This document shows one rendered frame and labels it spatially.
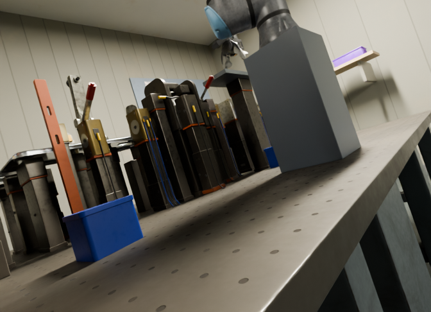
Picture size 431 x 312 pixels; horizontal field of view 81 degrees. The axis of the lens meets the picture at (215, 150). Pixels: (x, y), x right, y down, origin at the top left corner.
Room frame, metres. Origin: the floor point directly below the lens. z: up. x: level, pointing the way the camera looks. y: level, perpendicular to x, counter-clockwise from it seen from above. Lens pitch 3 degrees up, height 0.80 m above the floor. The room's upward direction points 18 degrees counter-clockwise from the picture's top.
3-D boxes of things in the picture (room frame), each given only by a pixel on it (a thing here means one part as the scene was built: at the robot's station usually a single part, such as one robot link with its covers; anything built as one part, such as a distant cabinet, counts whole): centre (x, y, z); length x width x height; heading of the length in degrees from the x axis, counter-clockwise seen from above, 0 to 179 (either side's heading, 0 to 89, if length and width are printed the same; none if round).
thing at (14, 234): (1.05, 0.88, 0.84); 0.05 x 0.05 x 0.29; 50
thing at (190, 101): (0.98, 0.04, 0.89); 0.09 x 0.08 x 0.38; 50
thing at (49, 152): (1.30, 0.19, 1.00); 1.38 x 0.22 x 0.02; 140
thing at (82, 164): (0.91, 0.50, 0.84); 0.07 x 0.04 x 0.29; 140
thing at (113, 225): (0.52, 0.26, 0.74); 0.11 x 0.10 x 0.09; 140
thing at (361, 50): (2.72, -1.69, 1.42); 0.30 x 0.21 x 0.10; 46
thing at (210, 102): (1.22, -0.03, 0.90); 0.05 x 0.05 x 0.40; 50
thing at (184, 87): (1.07, 0.10, 0.94); 0.18 x 0.13 x 0.49; 140
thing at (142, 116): (0.93, 0.22, 0.88); 0.11 x 0.07 x 0.37; 50
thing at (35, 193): (0.81, 0.59, 0.84); 0.12 x 0.05 x 0.29; 50
